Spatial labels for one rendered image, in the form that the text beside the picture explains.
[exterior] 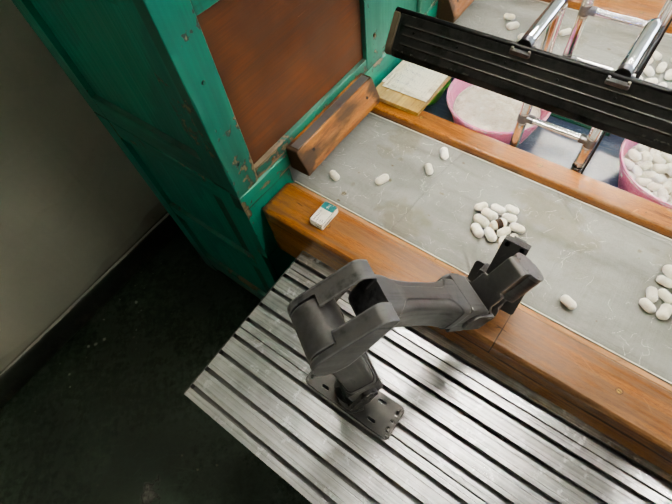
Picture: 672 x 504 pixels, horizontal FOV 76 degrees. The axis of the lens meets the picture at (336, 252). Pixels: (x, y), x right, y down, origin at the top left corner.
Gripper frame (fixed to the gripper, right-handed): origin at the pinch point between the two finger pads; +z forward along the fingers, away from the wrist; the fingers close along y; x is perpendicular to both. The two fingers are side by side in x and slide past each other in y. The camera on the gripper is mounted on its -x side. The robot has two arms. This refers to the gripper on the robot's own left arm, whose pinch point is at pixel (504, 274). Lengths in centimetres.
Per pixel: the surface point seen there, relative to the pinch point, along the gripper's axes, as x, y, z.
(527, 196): -12.8, 4.6, 18.3
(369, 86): -23, 50, 14
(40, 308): 87, 133, -19
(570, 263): -5.4, -9.8, 9.5
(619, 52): -51, 5, 63
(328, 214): 3.5, 37.9, -8.2
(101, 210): 50, 134, 2
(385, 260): 6.4, 21.5, -8.5
